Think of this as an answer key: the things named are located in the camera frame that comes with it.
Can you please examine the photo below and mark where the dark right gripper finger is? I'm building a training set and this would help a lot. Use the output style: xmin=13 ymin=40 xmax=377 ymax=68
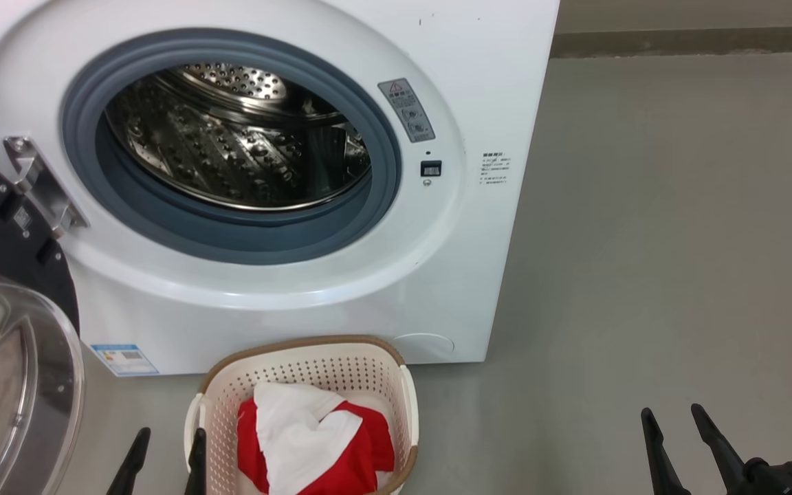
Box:
xmin=690 ymin=404 xmax=747 ymax=495
xmin=641 ymin=408 xmax=691 ymax=495

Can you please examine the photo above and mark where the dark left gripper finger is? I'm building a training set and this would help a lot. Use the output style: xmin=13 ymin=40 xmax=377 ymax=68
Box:
xmin=184 ymin=428 xmax=207 ymax=495
xmin=106 ymin=428 xmax=151 ymax=495

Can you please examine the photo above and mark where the white garment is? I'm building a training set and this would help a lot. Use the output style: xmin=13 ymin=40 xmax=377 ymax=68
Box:
xmin=253 ymin=382 xmax=364 ymax=495

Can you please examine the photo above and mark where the red Bulls jersey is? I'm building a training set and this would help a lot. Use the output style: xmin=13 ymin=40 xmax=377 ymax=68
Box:
xmin=236 ymin=397 xmax=395 ymax=495

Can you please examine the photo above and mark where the cream perforated basket brown rim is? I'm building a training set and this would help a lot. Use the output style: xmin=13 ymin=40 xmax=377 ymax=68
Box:
xmin=184 ymin=335 xmax=419 ymax=495

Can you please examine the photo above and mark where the grey rubber door gasket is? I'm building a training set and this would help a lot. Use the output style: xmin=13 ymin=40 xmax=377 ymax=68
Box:
xmin=60 ymin=29 xmax=402 ymax=265

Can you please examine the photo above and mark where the white front-load washing machine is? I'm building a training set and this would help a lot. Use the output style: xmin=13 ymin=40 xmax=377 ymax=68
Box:
xmin=0 ymin=0 xmax=562 ymax=377

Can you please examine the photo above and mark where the metal door hinge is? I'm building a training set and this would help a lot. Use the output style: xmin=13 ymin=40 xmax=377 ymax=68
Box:
xmin=3 ymin=136 xmax=89 ymax=238

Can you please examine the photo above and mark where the steel washer drum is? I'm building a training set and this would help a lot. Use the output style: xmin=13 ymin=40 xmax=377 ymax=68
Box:
xmin=104 ymin=62 xmax=373 ymax=212

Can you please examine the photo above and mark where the blue energy label sticker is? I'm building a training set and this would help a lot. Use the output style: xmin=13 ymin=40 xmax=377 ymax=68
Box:
xmin=91 ymin=344 xmax=160 ymax=377

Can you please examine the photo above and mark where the round white filter cover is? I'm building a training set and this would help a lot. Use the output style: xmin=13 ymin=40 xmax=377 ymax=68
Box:
xmin=390 ymin=333 xmax=455 ymax=362

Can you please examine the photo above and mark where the small printed text label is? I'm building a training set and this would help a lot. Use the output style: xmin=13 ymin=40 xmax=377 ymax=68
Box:
xmin=480 ymin=151 xmax=511 ymax=186

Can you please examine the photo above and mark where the grey warning sticker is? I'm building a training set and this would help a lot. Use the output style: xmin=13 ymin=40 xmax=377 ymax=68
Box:
xmin=377 ymin=78 xmax=436 ymax=144

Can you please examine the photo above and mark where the grey wall baseboard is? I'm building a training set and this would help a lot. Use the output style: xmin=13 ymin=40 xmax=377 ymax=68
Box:
xmin=551 ymin=26 xmax=792 ymax=59

